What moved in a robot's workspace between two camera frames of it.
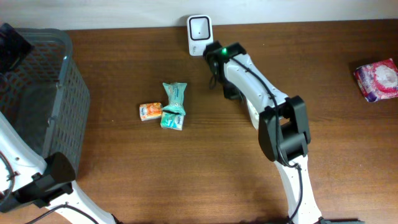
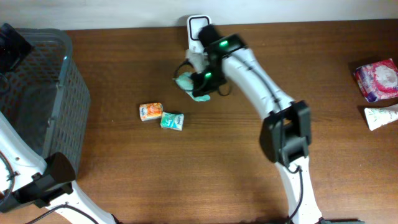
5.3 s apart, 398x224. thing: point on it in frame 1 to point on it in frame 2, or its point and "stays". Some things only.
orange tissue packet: [150, 111] stays
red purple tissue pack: [379, 80] stays
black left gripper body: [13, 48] stays
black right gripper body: [231, 89] to [207, 81]
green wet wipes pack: [175, 92] to [184, 82]
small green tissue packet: [171, 121] stays
